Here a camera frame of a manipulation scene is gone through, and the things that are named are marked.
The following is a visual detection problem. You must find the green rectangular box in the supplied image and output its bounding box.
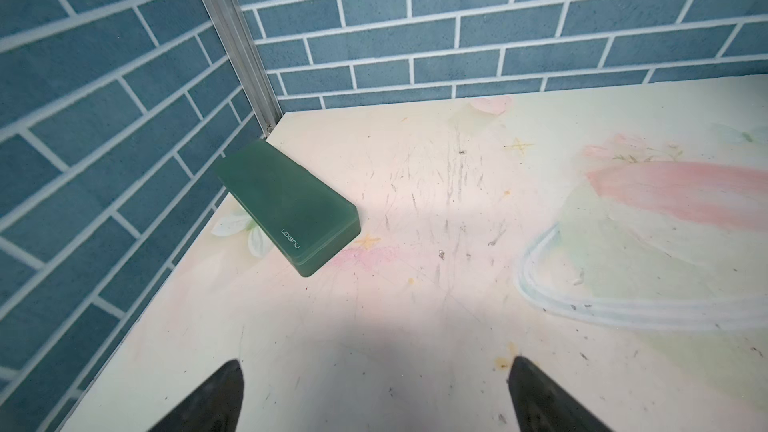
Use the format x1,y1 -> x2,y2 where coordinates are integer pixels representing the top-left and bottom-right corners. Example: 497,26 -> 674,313
214,139 -> 361,277

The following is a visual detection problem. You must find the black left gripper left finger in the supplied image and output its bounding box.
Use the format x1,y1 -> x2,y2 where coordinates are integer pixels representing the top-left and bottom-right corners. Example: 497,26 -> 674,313
150,359 -> 244,432

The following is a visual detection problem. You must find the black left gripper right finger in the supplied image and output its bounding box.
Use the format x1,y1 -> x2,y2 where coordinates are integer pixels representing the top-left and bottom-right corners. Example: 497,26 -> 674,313
507,356 -> 611,432

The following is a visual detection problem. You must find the grey aluminium corner post left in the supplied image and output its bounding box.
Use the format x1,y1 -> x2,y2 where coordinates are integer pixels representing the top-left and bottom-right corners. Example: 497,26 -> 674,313
202,0 -> 283,135

